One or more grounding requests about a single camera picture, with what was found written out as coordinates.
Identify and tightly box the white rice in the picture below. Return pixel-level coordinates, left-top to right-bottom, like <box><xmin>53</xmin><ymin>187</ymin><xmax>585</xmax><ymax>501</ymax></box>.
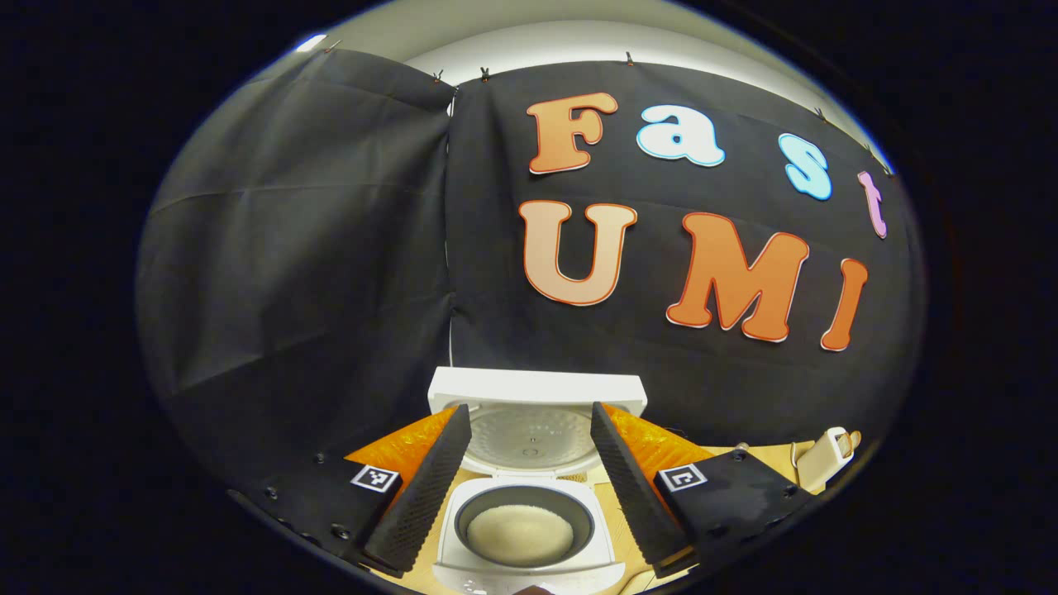
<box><xmin>465</xmin><ymin>504</ymin><xmax>575</xmax><ymax>569</ymax></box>

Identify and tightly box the white toaster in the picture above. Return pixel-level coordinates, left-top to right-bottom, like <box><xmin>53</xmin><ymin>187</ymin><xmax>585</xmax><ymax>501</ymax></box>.
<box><xmin>796</xmin><ymin>426</ymin><xmax>856</xmax><ymax>496</ymax></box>

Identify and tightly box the white rice cooker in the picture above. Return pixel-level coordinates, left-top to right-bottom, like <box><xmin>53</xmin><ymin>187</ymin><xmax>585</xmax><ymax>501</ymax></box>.
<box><xmin>427</xmin><ymin>367</ymin><xmax>649</xmax><ymax>595</ymax></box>

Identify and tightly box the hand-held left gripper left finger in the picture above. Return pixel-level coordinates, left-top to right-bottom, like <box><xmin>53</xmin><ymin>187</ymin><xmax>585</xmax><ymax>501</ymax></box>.
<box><xmin>226</xmin><ymin>403</ymin><xmax>473</xmax><ymax>579</ymax></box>

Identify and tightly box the black backdrop cloth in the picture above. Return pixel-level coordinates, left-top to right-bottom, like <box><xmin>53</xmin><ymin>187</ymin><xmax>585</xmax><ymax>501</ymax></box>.
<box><xmin>136</xmin><ymin>48</ymin><xmax>927</xmax><ymax>497</ymax></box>

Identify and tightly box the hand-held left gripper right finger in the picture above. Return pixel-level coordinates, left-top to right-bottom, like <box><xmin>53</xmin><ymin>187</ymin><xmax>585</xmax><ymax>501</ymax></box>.
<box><xmin>590</xmin><ymin>402</ymin><xmax>820</xmax><ymax>580</ymax></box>

